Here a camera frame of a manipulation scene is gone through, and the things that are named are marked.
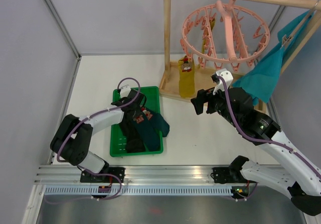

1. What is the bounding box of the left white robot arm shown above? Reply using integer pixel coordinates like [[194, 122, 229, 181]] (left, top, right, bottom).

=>
[[50, 89, 146, 183]]

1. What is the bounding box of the pink round clip hanger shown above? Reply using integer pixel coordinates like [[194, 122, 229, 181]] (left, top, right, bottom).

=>
[[180, 0, 270, 72]]

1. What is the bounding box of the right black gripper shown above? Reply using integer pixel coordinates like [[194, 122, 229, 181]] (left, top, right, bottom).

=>
[[191, 81, 240, 127]]

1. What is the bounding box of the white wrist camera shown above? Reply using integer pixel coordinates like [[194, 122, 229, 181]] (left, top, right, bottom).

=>
[[118, 85, 131, 98], [211, 68, 233, 95]]

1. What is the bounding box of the black sock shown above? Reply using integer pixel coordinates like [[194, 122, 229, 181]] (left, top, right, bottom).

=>
[[119, 117, 146, 153]]

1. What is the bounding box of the slotted cable duct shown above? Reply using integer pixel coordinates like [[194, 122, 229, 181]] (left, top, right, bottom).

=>
[[45, 185, 233, 196]]

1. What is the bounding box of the green plastic tray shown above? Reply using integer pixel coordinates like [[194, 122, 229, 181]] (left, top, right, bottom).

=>
[[109, 86, 164, 157]]

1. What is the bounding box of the teal cloth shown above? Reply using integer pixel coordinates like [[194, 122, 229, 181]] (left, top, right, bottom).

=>
[[233, 11, 313, 105]]

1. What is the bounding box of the metal clip hanger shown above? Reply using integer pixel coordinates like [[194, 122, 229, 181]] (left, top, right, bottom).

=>
[[282, 0, 320, 48]]

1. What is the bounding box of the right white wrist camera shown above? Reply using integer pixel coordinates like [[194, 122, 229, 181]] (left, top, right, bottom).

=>
[[211, 68, 233, 95]]

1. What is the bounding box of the wooden clothes rack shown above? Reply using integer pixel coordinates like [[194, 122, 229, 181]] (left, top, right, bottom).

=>
[[159, 0, 320, 101]]

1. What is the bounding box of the aluminium mounting rail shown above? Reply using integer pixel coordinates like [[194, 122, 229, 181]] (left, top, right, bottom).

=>
[[34, 165, 294, 184]]

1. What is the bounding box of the dark teal sock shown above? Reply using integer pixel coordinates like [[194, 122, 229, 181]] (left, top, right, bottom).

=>
[[141, 107, 170, 138]]

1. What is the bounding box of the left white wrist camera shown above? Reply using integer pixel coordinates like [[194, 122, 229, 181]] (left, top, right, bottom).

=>
[[118, 85, 131, 98]]

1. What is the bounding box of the christmas pattern sock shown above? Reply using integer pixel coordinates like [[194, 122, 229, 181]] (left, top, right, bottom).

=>
[[132, 110, 160, 152]]

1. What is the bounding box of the yellow sock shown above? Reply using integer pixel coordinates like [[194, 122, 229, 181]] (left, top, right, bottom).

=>
[[202, 18, 217, 55], [178, 56, 195, 98]]

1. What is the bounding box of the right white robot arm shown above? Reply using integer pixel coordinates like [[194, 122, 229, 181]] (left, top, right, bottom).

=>
[[191, 88, 320, 216]]

